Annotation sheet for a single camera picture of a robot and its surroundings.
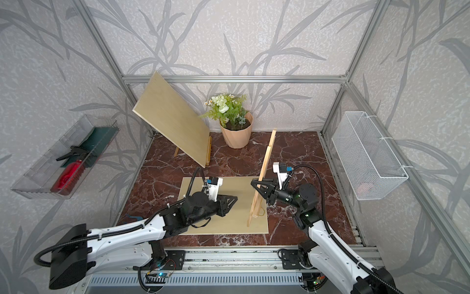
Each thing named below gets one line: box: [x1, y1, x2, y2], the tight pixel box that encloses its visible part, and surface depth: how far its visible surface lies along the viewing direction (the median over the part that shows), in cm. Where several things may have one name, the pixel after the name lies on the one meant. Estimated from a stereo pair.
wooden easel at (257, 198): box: [247, 129, 277, 227], surface depth 68 cm
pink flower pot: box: [219, 112, 254, 149], surface depth 104 cm
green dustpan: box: [60, 126, 119, 168], surface depth 69 cm
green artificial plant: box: [199, 93, 249, 130], surface depth 95 cm
